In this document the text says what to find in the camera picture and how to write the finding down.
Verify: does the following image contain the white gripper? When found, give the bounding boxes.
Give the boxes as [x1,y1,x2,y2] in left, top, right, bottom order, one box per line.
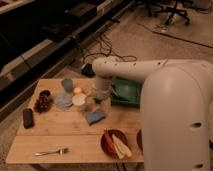
[92,77,112,104]

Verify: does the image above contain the blue sponge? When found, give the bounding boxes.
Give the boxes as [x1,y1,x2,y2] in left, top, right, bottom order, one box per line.
[86,109,106,125]

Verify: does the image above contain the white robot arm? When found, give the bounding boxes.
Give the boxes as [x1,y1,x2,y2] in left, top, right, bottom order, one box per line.
[92,57,213,171]

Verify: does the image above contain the white paper cup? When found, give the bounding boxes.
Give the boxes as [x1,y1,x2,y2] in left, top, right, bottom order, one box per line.
[72,93,87,108]

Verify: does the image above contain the grey blue cup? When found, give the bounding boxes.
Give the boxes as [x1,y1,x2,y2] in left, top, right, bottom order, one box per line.
[61,79,73,92]

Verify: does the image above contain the dark round cup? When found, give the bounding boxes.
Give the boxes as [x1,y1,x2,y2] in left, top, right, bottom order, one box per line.
[39,90,51,98]

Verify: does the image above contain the black power adapter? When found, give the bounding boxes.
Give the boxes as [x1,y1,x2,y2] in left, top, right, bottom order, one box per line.
[81,64,95,78]

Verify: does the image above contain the green tray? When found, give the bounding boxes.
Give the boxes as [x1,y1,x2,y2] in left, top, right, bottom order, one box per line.
[111,77,143,108]

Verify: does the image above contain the small orange ball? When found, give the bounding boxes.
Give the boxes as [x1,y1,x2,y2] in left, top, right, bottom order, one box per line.
[73,87,83,94]

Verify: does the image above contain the light blue plate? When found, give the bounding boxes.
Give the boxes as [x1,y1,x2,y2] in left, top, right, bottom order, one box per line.
[54,93,72,110]

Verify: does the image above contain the red bowl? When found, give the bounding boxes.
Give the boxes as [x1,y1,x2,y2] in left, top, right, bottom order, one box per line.
[100,129,128,158]

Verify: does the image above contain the bunch of dark grapes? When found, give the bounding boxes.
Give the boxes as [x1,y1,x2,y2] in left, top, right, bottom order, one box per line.
[34,96,52,113]

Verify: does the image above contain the banana in bowl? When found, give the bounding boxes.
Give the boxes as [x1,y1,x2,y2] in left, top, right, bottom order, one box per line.
[112,135,132,159]

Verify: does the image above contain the silver fork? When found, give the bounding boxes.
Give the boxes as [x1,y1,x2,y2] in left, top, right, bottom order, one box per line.
[34,148,69,156]

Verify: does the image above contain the black rectangular block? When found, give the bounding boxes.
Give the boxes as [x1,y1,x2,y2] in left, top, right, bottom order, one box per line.
[23,108,34,129]

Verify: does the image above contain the black office chair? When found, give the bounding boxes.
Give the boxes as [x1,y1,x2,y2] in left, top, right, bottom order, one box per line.
[144,0,190,26]

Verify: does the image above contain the black cables on floor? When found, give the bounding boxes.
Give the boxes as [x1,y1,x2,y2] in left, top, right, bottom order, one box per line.
[76,31,138,65]

